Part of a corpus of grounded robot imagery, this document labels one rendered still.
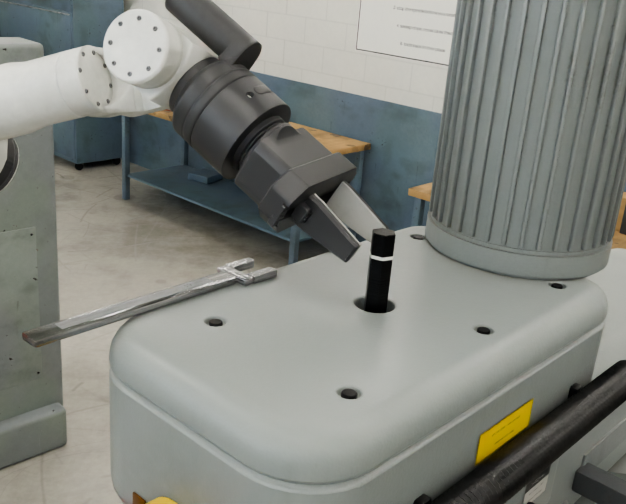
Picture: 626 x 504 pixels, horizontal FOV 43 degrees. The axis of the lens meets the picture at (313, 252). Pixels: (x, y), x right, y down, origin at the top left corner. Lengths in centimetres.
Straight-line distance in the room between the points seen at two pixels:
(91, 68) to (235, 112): 18
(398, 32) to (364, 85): 49
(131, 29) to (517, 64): 35
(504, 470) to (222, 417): 24
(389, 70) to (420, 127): 49
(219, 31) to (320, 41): 564
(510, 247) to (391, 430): 31
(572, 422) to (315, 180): 32
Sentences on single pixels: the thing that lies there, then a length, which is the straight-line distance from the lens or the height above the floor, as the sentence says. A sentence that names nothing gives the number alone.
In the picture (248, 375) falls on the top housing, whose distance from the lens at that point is 58.
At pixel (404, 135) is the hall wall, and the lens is 590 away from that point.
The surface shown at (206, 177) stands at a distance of 696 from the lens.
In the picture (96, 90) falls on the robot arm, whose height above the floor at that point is 204.
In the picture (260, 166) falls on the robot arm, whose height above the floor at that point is 200.
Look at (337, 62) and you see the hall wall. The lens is 627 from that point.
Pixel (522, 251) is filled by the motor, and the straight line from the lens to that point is 82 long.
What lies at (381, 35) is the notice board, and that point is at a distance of 600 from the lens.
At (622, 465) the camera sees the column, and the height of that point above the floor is 156.
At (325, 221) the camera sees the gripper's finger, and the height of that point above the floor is 197.
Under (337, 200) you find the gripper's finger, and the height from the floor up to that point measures 197.
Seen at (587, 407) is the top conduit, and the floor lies 180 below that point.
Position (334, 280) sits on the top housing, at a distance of 75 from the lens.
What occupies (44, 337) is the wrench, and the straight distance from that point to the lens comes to 63.
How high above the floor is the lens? 218
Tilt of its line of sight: 21 degrees down
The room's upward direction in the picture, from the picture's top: 5 degrees clockwise
